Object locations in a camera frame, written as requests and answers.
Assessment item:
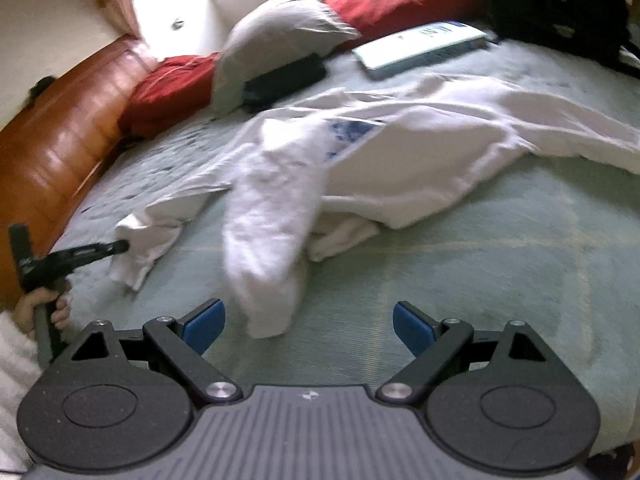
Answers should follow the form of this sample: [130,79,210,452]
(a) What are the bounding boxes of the red pillow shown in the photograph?
[118,52,219,140]

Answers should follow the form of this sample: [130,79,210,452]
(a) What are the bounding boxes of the white printed sweatshirt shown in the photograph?
[110,75,639,338]

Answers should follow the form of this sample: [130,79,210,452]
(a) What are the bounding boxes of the red blanket roll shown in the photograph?
[323,0,483,52]

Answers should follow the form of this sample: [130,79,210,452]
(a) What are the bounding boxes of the light blue book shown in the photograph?
[352,22,489,80]

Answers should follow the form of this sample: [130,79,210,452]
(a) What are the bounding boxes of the wooden headboard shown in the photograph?
[0,34,158,311]

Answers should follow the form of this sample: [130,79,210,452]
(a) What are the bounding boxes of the person's left hand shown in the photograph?
[12,288,70,338]

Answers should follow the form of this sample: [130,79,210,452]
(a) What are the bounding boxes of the grey pillow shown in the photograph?
[212,0,360,118]

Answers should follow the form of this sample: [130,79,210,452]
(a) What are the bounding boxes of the black folded cloth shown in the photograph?
[242,53,328,114]

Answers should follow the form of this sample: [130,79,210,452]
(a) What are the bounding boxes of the green quilted bed cover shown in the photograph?
[54,41,639,452]

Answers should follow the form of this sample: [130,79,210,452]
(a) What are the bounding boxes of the black backpack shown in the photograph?
[485,0,639,78]

